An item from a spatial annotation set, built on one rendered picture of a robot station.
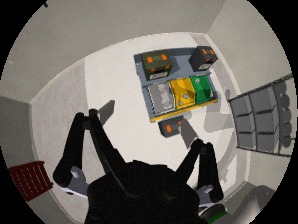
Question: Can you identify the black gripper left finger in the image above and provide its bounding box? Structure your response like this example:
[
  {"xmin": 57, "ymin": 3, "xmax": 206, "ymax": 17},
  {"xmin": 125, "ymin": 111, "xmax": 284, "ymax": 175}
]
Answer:
[{"xmin": 53, "ymin": 100, "xmax": 145, "ymax": 199}]

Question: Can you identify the grey open bin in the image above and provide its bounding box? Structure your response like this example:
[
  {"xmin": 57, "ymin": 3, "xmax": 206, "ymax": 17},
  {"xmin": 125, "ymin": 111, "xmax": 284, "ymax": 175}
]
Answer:
[{"xmin": 147, "ymin": 81, "xmax": 175, "ymax": 116}]

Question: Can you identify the yellow bin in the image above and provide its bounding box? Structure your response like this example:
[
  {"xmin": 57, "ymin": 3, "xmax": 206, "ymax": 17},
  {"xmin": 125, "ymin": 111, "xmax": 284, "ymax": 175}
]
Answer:
[{"xmin": 169, "ymin": 78, "xmax": 195, "ymax": 110}]

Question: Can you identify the green open bin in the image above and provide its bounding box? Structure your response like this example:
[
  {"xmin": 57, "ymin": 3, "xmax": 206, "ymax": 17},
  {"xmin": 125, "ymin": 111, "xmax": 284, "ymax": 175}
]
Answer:
[{"xmin": 189, "ymin": 75, "xmax": 211, "ymax": 104}]

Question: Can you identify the grey metal shelf rack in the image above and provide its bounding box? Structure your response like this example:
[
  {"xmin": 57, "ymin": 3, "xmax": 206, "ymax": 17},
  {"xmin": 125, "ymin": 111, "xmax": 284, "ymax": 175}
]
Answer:
[{"xmin": 133, "ymin": 47, "xmax": 218, "ymax": 123}]

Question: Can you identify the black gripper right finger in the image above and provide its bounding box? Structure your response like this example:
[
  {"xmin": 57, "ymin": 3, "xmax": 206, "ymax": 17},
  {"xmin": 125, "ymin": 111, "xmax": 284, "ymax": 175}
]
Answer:
[{"xmin": 161, "ymin": 118, "xmax": 224, "ymax": 209}]

